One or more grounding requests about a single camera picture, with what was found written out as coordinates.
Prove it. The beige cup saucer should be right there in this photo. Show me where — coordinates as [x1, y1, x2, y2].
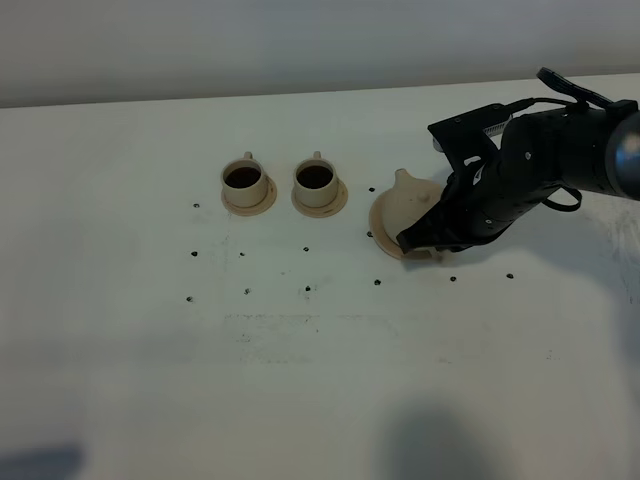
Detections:
[221, 174, 277, 217]
[291, 177, 348, 218]

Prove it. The beige teapot saucer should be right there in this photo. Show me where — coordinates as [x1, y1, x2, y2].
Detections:
[368, 191, 403, 260]

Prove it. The beige left cup saucer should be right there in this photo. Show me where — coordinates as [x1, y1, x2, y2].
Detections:
[221, 174, 277, 217]

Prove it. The beige right cup saucer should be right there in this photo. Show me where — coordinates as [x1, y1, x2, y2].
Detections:
[291, 177, 348, 218]

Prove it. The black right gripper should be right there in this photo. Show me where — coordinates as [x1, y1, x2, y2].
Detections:
[396, 104, 613, 254]

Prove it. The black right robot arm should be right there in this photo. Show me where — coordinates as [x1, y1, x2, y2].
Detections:
[396, 99, 639, 253]

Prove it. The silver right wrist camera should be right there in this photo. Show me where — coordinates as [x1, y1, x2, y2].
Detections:
[432, 116, 512, 153]

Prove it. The beige teacup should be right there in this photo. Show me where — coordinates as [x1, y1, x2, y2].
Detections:
[293, 151, 338, 208]
[221, 151, 265, 188]

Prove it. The beige teapot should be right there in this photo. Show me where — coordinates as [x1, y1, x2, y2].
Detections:
[382, 169, 442, 261]

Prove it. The beige left teacup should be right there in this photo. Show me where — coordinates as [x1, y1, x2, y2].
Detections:
[221, 151, 265, 188]

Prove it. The beige right teacup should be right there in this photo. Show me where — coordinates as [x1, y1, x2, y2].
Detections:
[293, 151, 338, 208]

